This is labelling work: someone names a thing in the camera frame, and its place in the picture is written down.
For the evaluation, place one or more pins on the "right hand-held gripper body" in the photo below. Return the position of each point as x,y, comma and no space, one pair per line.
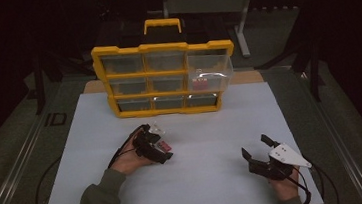
284,155

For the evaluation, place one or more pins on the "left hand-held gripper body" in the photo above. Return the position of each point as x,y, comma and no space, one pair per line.
144,142

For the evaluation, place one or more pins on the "wide clear plastic drawer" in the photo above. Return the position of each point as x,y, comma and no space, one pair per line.
217,81

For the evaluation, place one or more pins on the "pale yellow binder clip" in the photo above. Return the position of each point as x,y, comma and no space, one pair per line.
199,70

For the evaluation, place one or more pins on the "yellow black drawer organizer cabinet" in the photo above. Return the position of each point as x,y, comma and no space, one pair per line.
163,46

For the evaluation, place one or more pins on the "person's left hand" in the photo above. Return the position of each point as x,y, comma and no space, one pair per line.
129,162

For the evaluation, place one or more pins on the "person's right hand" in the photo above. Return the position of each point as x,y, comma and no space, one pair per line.
288,188

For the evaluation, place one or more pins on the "white table cover sheet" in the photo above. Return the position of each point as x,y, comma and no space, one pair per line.
210,179

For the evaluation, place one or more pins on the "black metal stand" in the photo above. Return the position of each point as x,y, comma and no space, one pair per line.
38,95
314,79

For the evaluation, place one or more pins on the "group of clear organizer drawers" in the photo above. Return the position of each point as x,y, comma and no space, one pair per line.
123,64

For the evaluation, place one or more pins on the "aluminium frame rail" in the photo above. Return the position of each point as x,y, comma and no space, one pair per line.
346,153
13,178

